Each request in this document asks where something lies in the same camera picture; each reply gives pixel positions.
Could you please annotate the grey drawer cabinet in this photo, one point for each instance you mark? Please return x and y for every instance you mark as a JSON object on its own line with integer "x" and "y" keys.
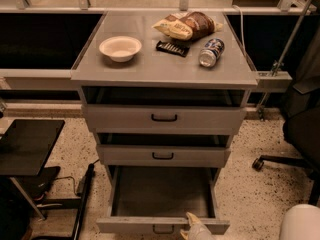
{"x": 152, "y": 68}

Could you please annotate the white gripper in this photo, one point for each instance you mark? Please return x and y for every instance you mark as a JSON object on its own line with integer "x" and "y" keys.
{"x": 202, "y": 232}

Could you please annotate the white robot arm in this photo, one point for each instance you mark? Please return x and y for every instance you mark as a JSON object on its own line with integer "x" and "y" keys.
{"x": 301, "y": 222}

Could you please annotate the blue soda can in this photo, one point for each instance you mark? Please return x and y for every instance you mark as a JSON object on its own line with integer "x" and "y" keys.
{"x": 211, "y": 52}

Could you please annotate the black snack bar packet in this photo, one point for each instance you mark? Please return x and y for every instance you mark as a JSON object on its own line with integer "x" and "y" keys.
{"x": 172, "y": 48}

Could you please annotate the white bowl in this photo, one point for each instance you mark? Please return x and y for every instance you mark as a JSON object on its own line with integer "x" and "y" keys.
{"x": 120, "y": 48}

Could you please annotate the grey middle drawer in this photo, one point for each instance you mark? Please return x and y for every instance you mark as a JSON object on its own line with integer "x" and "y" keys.
{"x": 130, "y": 149}

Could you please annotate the grey top drawer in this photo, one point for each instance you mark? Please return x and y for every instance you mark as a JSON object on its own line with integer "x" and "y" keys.
{"x": 162, "y": 110}

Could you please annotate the grey bottom drawer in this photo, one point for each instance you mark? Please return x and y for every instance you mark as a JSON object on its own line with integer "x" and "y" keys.
{"x": 156, "y": 200}

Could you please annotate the brown chip bag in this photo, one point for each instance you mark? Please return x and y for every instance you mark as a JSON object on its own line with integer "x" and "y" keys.
{"x": 187, "y": 26}

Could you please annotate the black side table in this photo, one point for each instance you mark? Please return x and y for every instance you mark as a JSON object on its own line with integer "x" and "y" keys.
{"x": 24, "y": 150}

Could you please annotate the black office chair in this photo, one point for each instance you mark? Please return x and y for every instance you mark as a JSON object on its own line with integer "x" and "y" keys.
{"x": 301, "y": 111}

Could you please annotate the grey drawer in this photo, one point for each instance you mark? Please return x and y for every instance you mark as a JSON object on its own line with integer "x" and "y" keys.
{"x": 156, "y": 200}
{"x": 130, "y": 149}
{"x": 162, "y": 110}

